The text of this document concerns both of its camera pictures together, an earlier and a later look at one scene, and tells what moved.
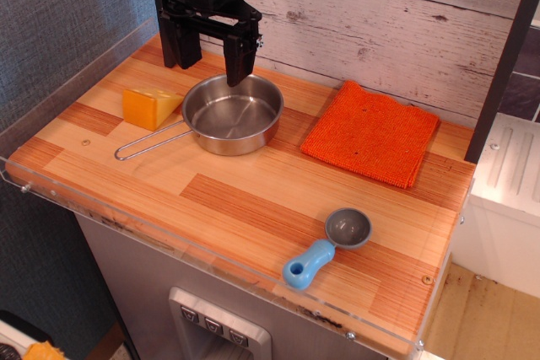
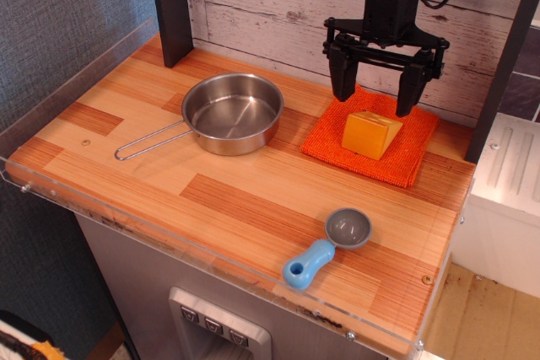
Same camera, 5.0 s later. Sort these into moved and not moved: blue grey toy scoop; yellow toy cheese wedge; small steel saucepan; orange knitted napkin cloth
Moved: yellow toy cheese wedge
Not moved: orange knitted napkin cloth; small steel saucepan; blue grey toy scoop
